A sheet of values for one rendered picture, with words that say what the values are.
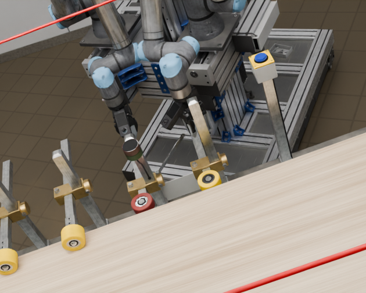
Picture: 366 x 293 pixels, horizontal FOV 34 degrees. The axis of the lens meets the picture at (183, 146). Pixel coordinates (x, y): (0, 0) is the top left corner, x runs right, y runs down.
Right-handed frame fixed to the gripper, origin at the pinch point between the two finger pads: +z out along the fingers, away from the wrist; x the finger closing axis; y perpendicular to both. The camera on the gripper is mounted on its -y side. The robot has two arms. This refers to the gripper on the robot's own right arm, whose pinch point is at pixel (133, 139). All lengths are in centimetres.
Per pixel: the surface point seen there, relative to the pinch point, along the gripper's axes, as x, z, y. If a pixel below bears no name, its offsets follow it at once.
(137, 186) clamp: 1.1, -4.6, -30.8
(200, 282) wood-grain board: -13, -8, -82
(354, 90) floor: -118, 83, 69
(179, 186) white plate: -12.7, 6.8, -27.3
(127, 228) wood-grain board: 7, -8, -51
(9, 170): 48, -13, -7
